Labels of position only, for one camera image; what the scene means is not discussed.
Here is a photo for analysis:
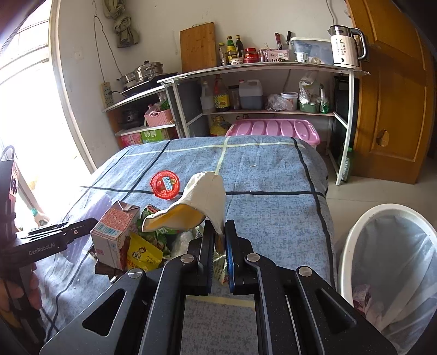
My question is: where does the green snack bag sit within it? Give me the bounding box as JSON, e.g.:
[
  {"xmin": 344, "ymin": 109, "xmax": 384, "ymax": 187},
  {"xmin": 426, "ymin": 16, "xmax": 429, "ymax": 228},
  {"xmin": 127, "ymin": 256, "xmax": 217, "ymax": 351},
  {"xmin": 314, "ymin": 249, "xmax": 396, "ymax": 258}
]
[{"xmin": 136, "ymin": 204, "xmax": 181, "ymax": 257}]

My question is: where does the blue plaid tablecloth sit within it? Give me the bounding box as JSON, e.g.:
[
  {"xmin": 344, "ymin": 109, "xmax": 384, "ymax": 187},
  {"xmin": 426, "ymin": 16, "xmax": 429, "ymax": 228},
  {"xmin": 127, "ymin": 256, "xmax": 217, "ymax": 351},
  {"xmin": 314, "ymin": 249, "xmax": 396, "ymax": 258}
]
[{"xmin": 36, "ymin": 136, "xmax": 336, "ymax": 354}]

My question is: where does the stainless steel steamer pot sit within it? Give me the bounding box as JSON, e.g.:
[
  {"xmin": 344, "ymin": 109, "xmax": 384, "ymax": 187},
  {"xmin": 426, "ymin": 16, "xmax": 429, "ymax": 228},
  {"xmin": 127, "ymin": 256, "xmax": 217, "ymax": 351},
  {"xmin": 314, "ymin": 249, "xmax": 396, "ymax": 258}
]
[{"xmin": 118, "ymin": 61, "xmax": 164, "ymax": 88}]

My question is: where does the hanging grey-green cloth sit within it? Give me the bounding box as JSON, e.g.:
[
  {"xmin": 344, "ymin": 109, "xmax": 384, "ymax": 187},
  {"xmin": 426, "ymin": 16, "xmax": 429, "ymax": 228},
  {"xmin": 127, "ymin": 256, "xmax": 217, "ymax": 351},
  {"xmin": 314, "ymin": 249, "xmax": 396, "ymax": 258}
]
[{"xmin": 102, "ymin": 0, "xmax": 139, "ymax": 48}]

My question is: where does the white oil jug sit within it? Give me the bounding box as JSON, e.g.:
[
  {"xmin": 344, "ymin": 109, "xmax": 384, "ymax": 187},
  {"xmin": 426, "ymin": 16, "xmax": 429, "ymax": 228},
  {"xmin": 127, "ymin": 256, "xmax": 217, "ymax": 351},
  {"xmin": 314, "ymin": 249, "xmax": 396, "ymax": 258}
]
[{"xmin": 238, "ymin": 79, "xmax": 264, "ymax": 110}]

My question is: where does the low white side shelf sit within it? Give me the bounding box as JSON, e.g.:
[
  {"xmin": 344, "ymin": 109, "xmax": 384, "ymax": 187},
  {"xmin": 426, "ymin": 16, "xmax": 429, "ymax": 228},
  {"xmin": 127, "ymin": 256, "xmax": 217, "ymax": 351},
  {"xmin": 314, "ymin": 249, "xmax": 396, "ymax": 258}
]
[{"xmin": 104, "ymin": 85, "xmax": 179, "ymax": 149}]

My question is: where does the yellow snack bag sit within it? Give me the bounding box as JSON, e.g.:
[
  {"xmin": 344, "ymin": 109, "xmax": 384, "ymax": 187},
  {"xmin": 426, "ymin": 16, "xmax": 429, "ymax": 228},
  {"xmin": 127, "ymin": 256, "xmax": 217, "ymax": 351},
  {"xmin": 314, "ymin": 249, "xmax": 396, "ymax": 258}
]
[{"xmin": 127, "ymin": 233, "xmax": 164, "ymax": 271}]

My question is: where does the beige paper bag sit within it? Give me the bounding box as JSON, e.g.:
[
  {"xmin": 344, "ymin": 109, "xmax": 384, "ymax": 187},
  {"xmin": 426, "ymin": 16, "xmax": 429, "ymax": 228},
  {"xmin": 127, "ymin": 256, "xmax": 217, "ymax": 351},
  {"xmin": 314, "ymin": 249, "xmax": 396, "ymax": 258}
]
[{"xmin": 143, "ymin": 171, "xmax": 226, "ymax": 237}]

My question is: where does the red round jelly cup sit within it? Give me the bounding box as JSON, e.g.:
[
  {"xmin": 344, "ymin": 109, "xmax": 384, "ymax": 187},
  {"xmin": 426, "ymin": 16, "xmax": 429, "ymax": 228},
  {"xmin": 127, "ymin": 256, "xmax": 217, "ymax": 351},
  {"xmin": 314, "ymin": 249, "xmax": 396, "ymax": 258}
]
[{"xmin": 150, "ymin": 170, "xmax": 180, "ymax": 200}]

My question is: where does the white trash bin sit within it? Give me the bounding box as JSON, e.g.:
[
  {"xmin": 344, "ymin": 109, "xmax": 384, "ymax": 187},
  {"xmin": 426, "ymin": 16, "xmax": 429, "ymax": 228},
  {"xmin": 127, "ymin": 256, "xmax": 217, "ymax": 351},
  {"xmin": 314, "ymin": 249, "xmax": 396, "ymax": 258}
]
[{"xmin": 338, "ymin": 203, "xmax": 436, "ymax": 354}]

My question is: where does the wooden door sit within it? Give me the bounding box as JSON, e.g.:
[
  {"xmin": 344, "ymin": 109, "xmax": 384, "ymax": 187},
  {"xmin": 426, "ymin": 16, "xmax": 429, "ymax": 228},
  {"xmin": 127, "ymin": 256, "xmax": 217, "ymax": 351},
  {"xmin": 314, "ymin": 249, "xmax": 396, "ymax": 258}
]
[{"xmin": 347, "ymin": 1, "xmax": 436, "ymax": 184}]

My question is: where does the green glass bottle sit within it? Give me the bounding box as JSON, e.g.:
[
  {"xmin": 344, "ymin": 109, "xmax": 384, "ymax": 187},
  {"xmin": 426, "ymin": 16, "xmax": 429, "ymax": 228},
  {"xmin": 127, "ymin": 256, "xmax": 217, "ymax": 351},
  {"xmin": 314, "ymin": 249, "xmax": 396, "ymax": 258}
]
[{"xmin": 341, "ymin": 147, "xmax": 353, "ymax": 183}]

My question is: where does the white power strip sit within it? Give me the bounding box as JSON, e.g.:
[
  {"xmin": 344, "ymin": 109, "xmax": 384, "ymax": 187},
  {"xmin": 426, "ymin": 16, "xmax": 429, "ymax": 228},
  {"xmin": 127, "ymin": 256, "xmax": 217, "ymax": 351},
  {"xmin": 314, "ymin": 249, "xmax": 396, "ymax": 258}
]
[{"xmin": 100, "ymin": 81, "xmax": 114, "ymax": 108}]

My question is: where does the pink milk carton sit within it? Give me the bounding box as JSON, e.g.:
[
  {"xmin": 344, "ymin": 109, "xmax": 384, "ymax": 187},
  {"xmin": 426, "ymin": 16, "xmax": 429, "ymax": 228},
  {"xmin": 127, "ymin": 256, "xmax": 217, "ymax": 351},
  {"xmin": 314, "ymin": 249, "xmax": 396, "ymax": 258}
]
[{"xmin": 91, "ymin": 200, "xmax": 140, "ymax": 270}]

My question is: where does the white electric kettle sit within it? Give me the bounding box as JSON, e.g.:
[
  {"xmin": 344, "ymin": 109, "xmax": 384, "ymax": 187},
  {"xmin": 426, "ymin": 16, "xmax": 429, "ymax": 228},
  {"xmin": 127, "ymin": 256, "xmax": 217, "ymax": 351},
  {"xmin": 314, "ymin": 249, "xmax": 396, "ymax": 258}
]
[{"xmin": 328, "ymin": 25, "xmax": 367, "ymax": 68}]

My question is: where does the white vinegar bottle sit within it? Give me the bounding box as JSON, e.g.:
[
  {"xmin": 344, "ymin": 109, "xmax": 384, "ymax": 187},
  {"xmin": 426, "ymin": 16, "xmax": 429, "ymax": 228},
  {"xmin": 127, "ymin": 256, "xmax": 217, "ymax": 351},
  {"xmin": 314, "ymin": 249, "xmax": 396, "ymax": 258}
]
[{"xmin": 200, "ymin": 81, "xmax": 215, "ymax": 113}]

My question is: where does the wooden cutting board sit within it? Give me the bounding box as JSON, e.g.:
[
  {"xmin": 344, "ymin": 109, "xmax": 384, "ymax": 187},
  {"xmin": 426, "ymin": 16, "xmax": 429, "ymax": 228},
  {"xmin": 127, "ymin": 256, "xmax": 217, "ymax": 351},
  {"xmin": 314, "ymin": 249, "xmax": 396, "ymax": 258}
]
[{"xmin": 180, "ymin": 22, "xmax": 217, "ymax": 72}]

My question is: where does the clear bin liner bag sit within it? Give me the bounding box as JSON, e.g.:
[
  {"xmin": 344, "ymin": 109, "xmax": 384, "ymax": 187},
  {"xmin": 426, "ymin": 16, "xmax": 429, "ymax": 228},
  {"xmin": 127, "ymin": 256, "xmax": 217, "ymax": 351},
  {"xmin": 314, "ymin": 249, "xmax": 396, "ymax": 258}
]
[{"xmin": 352, "ymin": 214, "xmax": 436, "ymax": 354}]

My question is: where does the white metal shelf rack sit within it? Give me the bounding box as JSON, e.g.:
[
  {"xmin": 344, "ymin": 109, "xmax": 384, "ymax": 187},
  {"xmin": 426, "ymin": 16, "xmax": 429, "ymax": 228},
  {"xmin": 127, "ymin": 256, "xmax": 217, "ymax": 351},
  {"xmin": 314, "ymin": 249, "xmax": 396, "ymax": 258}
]
[{"xmin": 160, "ymin": 62, "xmax": 369, "ymax": 186}]

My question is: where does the person's left hand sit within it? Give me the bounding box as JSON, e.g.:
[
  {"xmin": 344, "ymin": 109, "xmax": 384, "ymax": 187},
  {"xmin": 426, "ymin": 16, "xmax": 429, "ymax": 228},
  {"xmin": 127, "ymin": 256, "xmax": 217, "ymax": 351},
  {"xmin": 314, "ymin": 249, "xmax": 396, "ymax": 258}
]
[{"xmin": 0, "ymin": 267, "xmax": 44, "ymax": 313}]

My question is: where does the white plastic tub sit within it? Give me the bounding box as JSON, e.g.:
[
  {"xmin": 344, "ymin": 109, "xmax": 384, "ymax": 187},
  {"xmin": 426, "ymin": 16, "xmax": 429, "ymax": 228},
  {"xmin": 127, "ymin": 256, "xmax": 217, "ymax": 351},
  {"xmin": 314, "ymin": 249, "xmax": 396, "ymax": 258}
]
[{"xmin": 281, "ymin": 92, "xmax": 299, "ymax": 111}]

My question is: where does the purple white milk carton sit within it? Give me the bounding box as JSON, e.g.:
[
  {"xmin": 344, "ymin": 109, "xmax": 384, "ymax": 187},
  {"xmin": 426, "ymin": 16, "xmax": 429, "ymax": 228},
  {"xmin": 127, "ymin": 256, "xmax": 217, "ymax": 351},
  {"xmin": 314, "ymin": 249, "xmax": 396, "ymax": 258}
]
[{"xmin": 353, "ymin": 284, "xmax": 372, "ymax": 316}]

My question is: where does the pink plastic basket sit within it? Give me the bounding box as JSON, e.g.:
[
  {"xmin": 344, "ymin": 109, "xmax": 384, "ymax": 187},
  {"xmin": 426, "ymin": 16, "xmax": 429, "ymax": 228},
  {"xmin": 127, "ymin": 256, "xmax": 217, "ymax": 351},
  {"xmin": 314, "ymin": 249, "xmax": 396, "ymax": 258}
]
[{"xmin": 144, "ymin": 109, "xmax": 173, "ymax": 127}]

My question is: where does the soy sauce bottle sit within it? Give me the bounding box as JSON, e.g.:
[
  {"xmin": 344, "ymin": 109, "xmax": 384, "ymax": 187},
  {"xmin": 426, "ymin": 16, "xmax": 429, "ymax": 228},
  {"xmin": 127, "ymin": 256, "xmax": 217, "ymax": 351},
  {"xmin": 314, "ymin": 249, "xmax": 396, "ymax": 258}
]
[{"xmin": 213, "ymin": 74, "xmax": 230, "ymax": 112}]

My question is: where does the black induction cooker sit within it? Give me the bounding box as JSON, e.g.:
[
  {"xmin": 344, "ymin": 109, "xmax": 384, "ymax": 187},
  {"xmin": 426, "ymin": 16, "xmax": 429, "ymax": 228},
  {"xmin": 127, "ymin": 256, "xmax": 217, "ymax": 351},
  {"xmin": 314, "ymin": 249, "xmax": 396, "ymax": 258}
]
[{"xmin": 121, "ymin": 72, "xmax": 177, "ymax": 97}]

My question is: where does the clear plastic storage box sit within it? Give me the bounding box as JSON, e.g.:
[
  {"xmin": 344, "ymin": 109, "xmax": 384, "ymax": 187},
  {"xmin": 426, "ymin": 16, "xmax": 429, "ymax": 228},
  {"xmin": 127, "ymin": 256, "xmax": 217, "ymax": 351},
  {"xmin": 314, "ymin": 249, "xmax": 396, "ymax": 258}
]
[{"xmin": 290, "ymin": 37, "xmax": 333, "ymax": 65}]

